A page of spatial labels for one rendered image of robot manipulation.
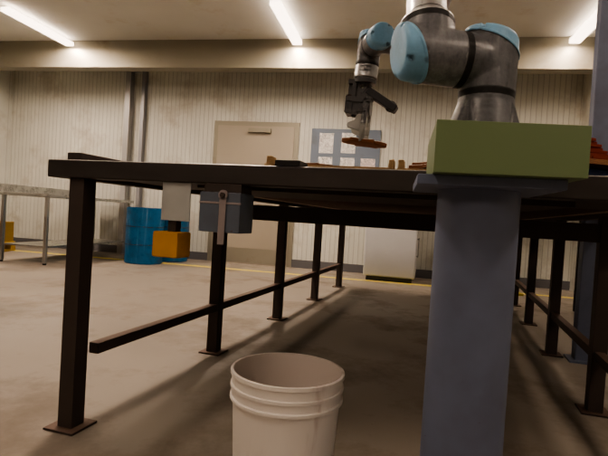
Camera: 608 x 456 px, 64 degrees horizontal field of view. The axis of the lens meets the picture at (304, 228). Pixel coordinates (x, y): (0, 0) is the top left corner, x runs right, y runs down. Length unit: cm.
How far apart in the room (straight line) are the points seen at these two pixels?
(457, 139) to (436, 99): 647
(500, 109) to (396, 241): 538
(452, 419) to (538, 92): 678
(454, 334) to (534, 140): 40
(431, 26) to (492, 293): 55
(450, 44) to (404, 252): 543
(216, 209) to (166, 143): 669
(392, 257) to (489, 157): 550
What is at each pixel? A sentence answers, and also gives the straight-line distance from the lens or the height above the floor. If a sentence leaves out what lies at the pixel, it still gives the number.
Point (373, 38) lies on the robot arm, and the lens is 153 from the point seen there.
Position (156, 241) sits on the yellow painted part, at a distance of 158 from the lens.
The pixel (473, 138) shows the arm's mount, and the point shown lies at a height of 93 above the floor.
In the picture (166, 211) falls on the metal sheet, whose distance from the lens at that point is 159.
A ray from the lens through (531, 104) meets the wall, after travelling 759.
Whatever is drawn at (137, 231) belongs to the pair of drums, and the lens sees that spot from 685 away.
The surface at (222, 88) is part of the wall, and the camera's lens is 795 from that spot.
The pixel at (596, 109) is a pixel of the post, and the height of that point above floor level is 151.
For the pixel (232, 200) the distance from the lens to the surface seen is 145.
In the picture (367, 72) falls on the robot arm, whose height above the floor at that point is 124.
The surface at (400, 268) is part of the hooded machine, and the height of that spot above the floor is 19.
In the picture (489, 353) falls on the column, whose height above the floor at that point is 52.
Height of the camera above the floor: 77
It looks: 1 degrees down
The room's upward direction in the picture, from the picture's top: 4 degrees clockwise
